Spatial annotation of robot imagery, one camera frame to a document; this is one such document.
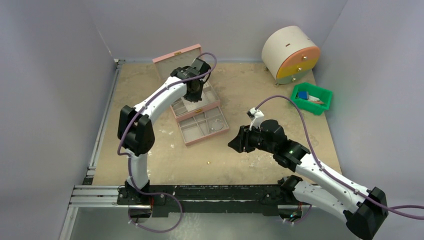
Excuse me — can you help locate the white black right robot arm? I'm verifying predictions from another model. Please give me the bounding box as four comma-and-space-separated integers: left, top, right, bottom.
228, 119, 389, 240

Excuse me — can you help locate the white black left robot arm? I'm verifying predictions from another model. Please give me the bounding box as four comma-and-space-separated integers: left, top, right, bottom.
117, 57, 214, 205

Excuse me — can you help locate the pink jewelry box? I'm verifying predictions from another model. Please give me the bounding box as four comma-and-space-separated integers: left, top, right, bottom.
152, 44, 221, 122

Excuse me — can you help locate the pink jewelry box drawer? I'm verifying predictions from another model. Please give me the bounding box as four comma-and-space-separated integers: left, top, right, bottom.
178, 106, 230, 146

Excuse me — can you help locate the blue block in bin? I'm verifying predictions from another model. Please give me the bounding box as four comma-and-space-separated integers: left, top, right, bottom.
296, 91, 309, 100

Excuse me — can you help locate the white tool in bin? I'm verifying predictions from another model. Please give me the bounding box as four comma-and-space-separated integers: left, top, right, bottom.
308, 95, 325, 105

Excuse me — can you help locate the green plastic bin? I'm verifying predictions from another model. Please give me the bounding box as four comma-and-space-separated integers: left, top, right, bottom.
290, 82, 333, 116

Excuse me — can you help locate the round white drawer cabinet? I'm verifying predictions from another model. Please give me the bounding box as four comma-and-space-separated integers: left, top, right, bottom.
261, 25, 321, 86

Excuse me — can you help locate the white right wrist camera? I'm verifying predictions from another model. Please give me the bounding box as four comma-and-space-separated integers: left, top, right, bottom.
247, 107, 265, 130

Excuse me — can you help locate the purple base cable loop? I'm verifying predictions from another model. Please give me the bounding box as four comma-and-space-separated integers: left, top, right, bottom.
128, 192, 184, 234

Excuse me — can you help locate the aluminium table frame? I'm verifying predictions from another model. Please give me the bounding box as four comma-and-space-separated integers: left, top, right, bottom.
59, 59, 156, 240

